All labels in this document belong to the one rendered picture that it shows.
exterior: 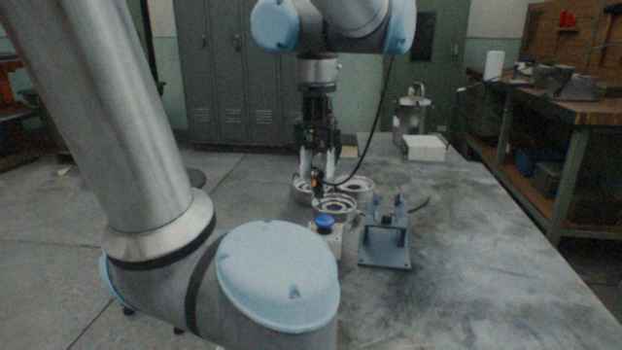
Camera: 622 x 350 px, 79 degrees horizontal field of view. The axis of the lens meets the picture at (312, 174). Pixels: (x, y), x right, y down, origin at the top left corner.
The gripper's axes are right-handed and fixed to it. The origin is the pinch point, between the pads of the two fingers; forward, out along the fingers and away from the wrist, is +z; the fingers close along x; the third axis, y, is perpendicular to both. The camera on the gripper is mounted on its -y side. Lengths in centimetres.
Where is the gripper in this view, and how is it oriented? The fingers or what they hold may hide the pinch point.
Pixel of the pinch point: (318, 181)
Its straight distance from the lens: 77.3
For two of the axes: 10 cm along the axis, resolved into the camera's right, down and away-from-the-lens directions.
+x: 9.9, 0.6, -1.5
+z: 0.0, 9.3, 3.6
